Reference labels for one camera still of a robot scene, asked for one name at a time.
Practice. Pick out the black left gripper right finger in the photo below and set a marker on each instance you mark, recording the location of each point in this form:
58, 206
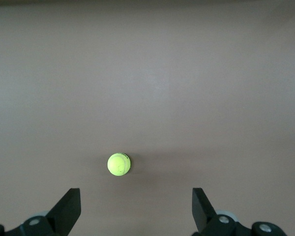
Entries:
201, 211

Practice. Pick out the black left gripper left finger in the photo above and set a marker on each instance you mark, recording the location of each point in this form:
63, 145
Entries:
64, 211

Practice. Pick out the yellow-green tennis ball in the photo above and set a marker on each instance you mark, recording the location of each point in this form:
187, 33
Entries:
118, 164

